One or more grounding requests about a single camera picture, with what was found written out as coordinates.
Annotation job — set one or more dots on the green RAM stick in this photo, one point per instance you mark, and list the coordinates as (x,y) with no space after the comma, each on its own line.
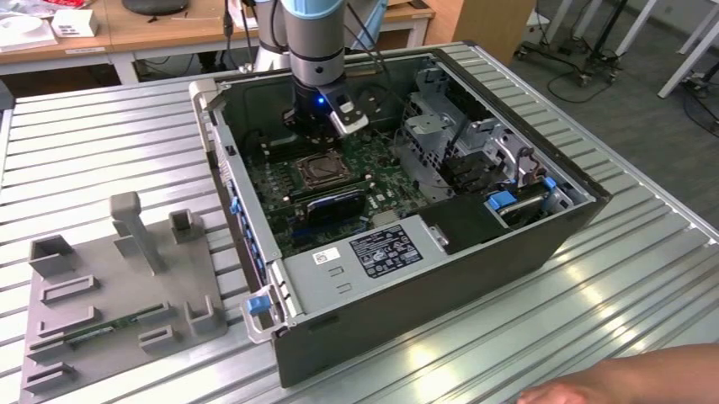
(323,193)
(107,328)

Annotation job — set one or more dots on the black fan graphics card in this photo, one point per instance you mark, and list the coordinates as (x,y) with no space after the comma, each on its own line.
(333,206)

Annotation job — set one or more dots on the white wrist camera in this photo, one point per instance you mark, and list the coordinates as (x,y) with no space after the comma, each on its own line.
(348,120)

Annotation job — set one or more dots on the dark round object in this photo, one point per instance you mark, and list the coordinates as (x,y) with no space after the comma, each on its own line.
(153,6)

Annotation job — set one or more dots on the blue case latch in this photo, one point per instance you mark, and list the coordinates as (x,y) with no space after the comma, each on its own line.
(255,304)

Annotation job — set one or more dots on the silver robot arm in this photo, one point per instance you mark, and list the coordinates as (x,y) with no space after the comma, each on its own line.
(315,50)

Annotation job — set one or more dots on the wooden desk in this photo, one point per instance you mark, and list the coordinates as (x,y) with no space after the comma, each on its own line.
(168,29)

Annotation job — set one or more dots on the wooden cabinet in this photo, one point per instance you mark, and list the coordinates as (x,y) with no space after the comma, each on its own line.
(488,29)

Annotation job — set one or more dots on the silver CPU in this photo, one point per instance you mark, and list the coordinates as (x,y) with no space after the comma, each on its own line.
(323,168)

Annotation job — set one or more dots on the green motherboard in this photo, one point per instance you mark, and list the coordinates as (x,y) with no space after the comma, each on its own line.
(387,185)

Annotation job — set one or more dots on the grey parts rack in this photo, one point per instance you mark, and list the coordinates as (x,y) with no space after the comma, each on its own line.
(112,303)

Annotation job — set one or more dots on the blue disk carrier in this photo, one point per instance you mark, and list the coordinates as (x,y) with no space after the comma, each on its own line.
(500,200)

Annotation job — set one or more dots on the white flat carton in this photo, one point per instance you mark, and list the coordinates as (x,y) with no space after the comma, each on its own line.
(25,35)

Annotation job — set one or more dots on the silver power supply unit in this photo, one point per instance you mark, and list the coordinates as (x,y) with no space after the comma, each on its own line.
(320,286)

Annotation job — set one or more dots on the small white box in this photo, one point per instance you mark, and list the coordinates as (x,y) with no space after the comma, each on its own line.
(72,23)

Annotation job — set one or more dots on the person's bare forearm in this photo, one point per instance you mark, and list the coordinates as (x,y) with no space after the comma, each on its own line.
(668,374)

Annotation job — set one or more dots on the silver drive cage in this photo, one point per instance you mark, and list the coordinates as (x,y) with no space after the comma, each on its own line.
(427,122)

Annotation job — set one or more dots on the red white packet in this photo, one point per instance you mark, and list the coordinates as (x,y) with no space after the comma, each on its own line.
(61,4)

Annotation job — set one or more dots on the CPU socket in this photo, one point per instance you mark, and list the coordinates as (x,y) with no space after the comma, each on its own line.
(332,180)

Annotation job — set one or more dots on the silver chipset heat sink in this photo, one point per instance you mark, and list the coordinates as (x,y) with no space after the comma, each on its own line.
(385,219)

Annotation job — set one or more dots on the black open PC case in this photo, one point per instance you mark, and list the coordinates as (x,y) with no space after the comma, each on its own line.
(421,320)

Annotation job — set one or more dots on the black wheeled stand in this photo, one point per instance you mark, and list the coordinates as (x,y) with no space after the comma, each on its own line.
(596,62)

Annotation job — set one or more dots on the white table frame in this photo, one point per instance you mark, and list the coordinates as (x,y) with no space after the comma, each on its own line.
(690,63)

